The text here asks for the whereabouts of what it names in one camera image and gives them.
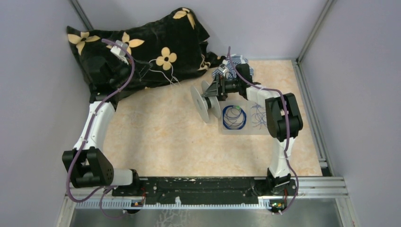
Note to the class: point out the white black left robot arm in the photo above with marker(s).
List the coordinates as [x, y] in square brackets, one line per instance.
[86, 164]

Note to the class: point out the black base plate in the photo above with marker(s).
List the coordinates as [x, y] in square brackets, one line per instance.
[203, 190]

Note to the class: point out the black blanket with beige flowers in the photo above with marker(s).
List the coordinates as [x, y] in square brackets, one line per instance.
[176, 45]

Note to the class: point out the blue white striped cloth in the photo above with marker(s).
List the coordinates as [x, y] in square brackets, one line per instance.
[234, 61]

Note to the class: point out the white slotted cable duct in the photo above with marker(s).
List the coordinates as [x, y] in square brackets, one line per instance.
[134, 204]

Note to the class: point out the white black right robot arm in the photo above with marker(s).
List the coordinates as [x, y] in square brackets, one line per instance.
[283, 118]

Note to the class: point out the clear plastic tray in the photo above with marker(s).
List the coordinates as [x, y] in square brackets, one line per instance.
[242, 117]

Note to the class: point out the white perforated cable spool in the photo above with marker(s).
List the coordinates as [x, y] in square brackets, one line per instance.
[206, 103]

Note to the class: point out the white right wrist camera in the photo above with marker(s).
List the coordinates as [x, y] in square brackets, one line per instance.
[223, 69]

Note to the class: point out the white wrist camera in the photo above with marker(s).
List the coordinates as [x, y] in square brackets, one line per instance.
[223, 69]
[121, 51]

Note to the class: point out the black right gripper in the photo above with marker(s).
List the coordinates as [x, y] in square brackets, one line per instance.
[215, 90]

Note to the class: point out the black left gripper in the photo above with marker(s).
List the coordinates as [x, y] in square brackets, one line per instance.
[140, 69]

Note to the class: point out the aluminium rail frame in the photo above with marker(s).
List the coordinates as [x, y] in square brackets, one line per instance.
[317, 202]

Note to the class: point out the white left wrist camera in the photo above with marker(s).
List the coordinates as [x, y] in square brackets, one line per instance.
[121, 51]

